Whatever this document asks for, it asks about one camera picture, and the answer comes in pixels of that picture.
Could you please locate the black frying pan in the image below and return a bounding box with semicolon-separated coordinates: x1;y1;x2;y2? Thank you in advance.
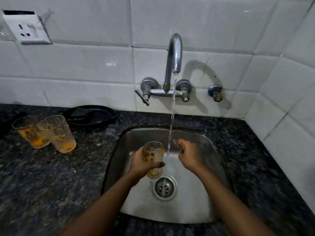
58;105;120;128

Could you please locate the stream of running water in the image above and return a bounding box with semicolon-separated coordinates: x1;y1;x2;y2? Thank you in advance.
167;72;179;159

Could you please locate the person's right hand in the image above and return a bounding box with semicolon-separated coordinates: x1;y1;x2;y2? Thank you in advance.
173;139;205;175

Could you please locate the person's right forearm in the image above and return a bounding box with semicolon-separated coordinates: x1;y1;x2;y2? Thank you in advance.
193;165;276;236

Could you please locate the sink drain strainer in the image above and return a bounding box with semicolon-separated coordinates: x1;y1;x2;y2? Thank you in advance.
152;175;178;201

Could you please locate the chrome wall-mounted faucet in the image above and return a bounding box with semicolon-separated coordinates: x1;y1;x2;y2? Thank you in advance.
134;33;193;106

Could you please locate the white wall power socket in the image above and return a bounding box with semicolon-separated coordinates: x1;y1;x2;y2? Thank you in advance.
2;10;52;45

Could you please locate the person's left forearm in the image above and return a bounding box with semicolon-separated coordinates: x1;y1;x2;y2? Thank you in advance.
62;169;141;236

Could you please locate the stainless steel sink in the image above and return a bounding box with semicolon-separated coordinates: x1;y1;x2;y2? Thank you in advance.
101;127;232;224

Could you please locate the brass wall tap valve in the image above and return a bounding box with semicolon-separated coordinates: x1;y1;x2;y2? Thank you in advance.
208;85;224;102

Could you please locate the juice-stained drinking glass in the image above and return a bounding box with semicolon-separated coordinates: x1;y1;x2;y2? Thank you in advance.
39;115;77;154
12;116;51;149
143;141;165;180

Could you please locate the person's left hand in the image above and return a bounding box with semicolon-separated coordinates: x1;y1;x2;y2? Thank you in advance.
129;146;166;187

